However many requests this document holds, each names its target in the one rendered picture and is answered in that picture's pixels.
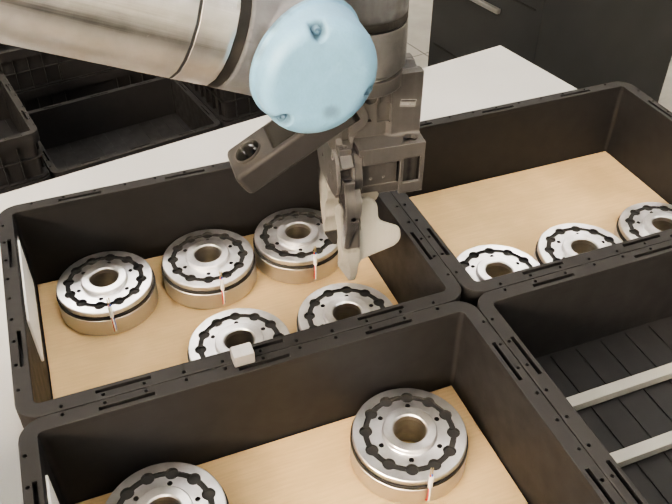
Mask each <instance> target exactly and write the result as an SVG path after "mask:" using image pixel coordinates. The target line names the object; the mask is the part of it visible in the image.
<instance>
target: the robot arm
mask: <svg viewBox="0 0 672 504"><path fill-rule="evenodd" d="M408 12H409V0H0V43H1V44H6V45H11V46H16V47H21V48H25V49H30V50H35V51H40V52H45V53H49V54H54V55H59V56H64V57H69V58H74V59H78V60H83V61H88V62H93V63H98V64H102V65H107V66H112V67H117V68H122V69H126V70H131V71H136V72H141V73H146V74H151V75H155V76H160V77H165V78H170V79H175V80H179V81H184V82H189V83H194V84H199V85H204V86H209V87H211V88H216V89H221V90H226V91H231V92H235V93H240V94H245V95H250V96H252V97H253V99H254V101H255V103H256V105H257V106H258V107H259V108H260V109H261V110H262V111H263V112H264V113H266V114H267V115H268V116H269V117H270V118H271V119H272V120H271V121H269V122H268V123H267V124H265V125H264V126H262V127H261V128H260V129H258V130H257V131H255V132H254V133H252V134H251V135H250V136H248V137H247V138H245V139H244V140H242V141H241V142H240V143H238V144H237V145H235V146H234V147H233V148H231V149H230V150H229V151H228V154H227V156H228V159H229V162H230V165H231V167H232V170H233V173H234V176H235V178H236V180H237V182H238V183H239V184H240V185H241V186H242V187H243V188H244V189H245V190H246V191H247V192H249V193H254V192H256V191H257V190H259V189H260V188H261V187H263V186H264V185H266V184H267V183H269V182H270V181H272V180H273V179H275V178H276V177H277V176H279V175H280V174H282V173H283V172H285V171H286V170H288V169H289V168H290V167H292V166H293V165H295V164H296V163H298V162H299V161H301V160H302V159H303V158H305V157H306V156H308V155H309V154H311V153H312V152H314V151H315V150H316V149H317V170H318V186H319V193H320V206H321V214H322V222H323V230H324V233H325V235H326V236H327V237H328V238H329V239H330V241H331V242H332V243H333V244H337V247H338V261H337V262H338V266H339V268H340V269H341V271H342V272H343V273H344V275H345V276H346V277H347V279H348V280H355V278H356V275H357V272H358V265H359V263H360V261H361V260H362V259H364V258H366V257H368V256H371V255H373V254H375V253H378V252H380V251H382V250H385V249H387V248H389V247H392V246H394V245H395V244H396V243H397V242H398V241H399V239H400V236H401V232H400V228H399V227H398V226H397V225H395V224H392V223H388V222H385V221H382V220H380V219H379V217H378V207H377V203H376V202H375V200H376V199H377V197H378V195H379V193H383V192H389V191H395V190H397V192H398V194H400V193H406V192H412V191H418V190H422V182H423V170H424V159H425V148H426V141H425V139H424V138H423V136H422V135H421V134H420V117H421V105H422V93H423V80H424V70H423V69H422V67H420V66H417V65H416V63H415V59H414V58H413V56H412V55H411V54H410V53H406V52H407V36H408V20H409V18H408ZM418 156H420V159H419V171H418V179H416V168H417V157H418Z"/></svg>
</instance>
